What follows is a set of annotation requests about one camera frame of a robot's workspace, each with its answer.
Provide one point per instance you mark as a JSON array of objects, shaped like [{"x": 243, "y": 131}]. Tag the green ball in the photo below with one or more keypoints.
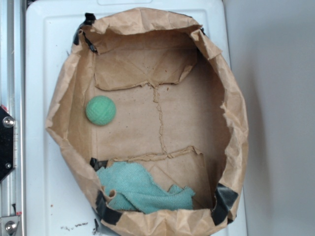
[{"x": 100, "y": 110}]

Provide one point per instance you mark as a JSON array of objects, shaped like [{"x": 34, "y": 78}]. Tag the brown paper bag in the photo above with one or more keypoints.
[{"x": 179, "y": 113}]

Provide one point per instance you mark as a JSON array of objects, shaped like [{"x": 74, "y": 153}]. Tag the teal cloth rag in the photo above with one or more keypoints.
[{"x": 134, "y": 189}]

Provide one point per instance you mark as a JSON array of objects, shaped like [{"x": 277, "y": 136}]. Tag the white plastic bin lid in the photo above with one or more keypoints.
[{"x": 56, "y": 205}]

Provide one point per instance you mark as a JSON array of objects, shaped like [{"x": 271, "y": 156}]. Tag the black metal bracket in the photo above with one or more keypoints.
[{"x": 7, "y": 123}]

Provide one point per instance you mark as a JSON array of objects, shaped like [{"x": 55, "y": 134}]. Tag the aluminium frame rail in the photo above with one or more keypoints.
[{"x": 12, "y": 97}]

